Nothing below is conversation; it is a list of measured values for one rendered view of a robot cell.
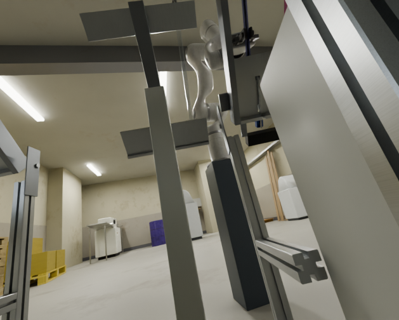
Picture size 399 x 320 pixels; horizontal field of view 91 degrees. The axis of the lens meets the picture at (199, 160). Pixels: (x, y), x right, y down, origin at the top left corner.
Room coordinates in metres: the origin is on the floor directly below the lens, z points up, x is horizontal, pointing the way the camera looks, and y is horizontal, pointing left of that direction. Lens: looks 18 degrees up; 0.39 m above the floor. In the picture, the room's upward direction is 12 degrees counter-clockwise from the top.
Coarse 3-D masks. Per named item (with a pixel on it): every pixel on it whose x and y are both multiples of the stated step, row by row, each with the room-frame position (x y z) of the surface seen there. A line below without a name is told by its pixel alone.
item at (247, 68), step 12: (240, 60) 0.50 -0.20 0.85; (252, 60) 0.51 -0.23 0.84; (264, 60) 0.51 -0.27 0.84; (240, 72) 0.52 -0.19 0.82; (252, 72) 0.53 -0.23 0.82; (264, 72) 0.54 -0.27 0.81; (240, 84) 0.55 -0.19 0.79; (252, 84) 0.55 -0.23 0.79; (240, 96) 0.57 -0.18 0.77; (252, 96) 0.58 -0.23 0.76; (240, 108) 0.60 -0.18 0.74; (252, 108) 0.61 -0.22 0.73; (264, 108) 0.61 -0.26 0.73
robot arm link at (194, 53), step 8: (192, 48) 0.93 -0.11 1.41; (200, 48) 0.94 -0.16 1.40; (192, 56) 0.95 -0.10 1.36; (200, 56) 0.97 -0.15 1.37; (192, 64) 1.00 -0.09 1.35; (200, 64) 0.97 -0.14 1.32; (200, 72) 1.00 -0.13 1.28; (208, 72) 1.00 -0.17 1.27; (200, 80) 1.02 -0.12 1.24; (208, 80) 1.02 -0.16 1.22; (200, 88) 1.04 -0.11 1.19; (208, 88) 1.03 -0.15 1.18; (200, 96) 1.04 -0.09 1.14; (200, 104) 1.05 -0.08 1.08; (192, 112) 1.10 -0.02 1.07; (200, 112) 1.06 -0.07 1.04; (208, 112) 1.07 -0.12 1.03; (208, 120) 1.12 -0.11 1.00
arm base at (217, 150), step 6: (210, 138) 1.08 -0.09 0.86; (216, 138) 1.07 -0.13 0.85; (222, 138) 1.08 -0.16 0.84; (210, 144) 1.09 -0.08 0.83; (216, 144) 1.07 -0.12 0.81; (222, 144) 1.07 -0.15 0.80; (210, 150) 1.10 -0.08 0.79; (216, 150) 1.07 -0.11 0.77; (222, 150) 1.07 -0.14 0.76; (210, 156) 1.13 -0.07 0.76; (216, 156) 1.08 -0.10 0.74; (222, 156) 1.07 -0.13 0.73; (228, 156) 1.09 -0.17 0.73
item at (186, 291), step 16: (160, 96) 0.50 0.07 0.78; (160, 112) 0.49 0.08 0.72; (160, 128) 0.49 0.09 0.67; (160, 144) 0.49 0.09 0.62; (160, 160) 0.49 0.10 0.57; (176, 160) 0.50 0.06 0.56; (160, 176) 0.49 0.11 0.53; (176, 176) 0.50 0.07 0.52; (160, 192) 0.49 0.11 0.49; (176, 192) 0.50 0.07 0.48; (176, 208) 0.49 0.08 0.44; (176, 224) 0.49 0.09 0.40; (176, 240) 0.49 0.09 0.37; (176, 256) 0.49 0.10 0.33; (192, 256) 0.50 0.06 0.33; (176, 272) 0.49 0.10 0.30; (192, 272) 0.50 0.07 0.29; (176, 288) 0.49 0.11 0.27; (192, 288) 0.50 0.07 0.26; (176, 304) 0.49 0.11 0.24; (192, 304) 0.49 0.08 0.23
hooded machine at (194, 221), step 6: (186, 192) 6.41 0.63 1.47; (186, 198) 6.41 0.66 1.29; (186, 204) 6.36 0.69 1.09; (192, 204) 6.38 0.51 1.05; (186, 210) 6.35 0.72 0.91; (192, 210) 6.38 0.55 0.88; (198, 210) 6.42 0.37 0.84; (192, 216) 6.37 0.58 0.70; (198, 216) 6.40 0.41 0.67; (192, 222) 6.37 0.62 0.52; (198, 222) 6.40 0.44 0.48; (192, 228) 6.36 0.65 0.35; (198, 228) 6.39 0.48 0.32; (192, 234) 6.36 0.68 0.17; (198, 234) 6.38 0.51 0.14; (192, 240) 6.40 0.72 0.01
